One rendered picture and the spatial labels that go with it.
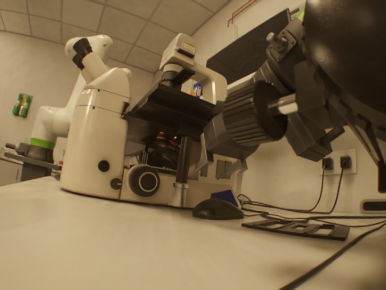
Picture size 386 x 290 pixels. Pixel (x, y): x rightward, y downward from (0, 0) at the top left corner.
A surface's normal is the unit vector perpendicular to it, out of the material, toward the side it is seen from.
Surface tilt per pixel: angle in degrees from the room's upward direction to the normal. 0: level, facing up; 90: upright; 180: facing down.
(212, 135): 90
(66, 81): 90
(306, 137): 110
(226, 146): 155
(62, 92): 90
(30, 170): 90
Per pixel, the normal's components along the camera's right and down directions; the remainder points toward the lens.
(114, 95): 0.54, -0.11
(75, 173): 0.18, -0.19
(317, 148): 0.08, 0.82
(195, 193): 0.35, -0.32
